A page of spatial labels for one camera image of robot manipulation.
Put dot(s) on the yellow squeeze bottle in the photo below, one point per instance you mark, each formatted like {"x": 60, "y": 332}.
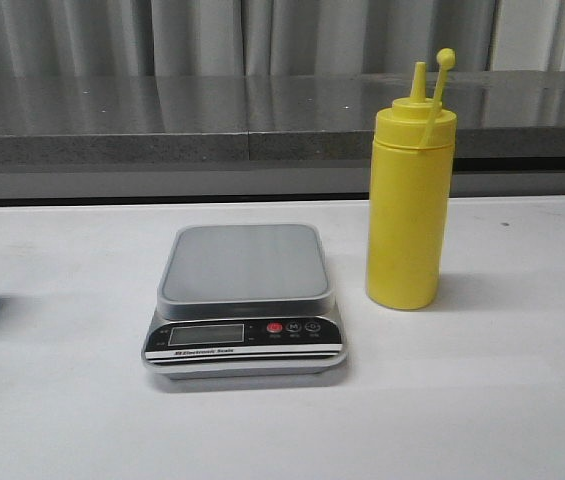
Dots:
{"x": 411, "y": 167}

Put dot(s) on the silver electronic kitchen scale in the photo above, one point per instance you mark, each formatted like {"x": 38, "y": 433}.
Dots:
{"x": 245, "y": 300}

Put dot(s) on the grey pleated curtain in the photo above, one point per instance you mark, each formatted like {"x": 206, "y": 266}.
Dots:
{"x": 258, "y": 38}

